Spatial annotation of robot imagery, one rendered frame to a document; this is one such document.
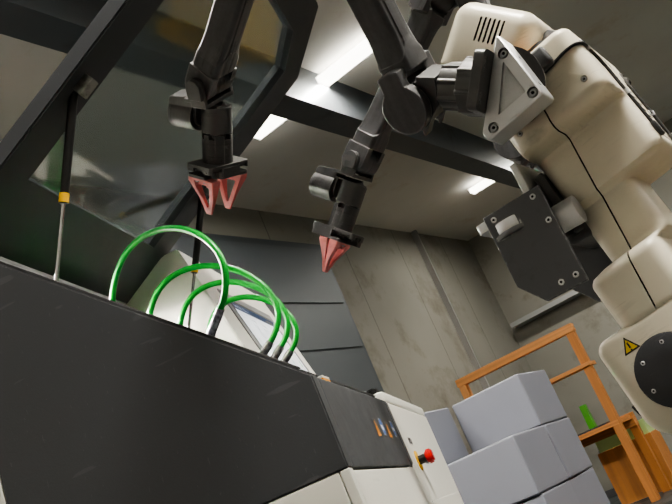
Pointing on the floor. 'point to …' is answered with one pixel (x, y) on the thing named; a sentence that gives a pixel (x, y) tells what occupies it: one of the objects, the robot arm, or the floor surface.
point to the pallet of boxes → (516, 446)
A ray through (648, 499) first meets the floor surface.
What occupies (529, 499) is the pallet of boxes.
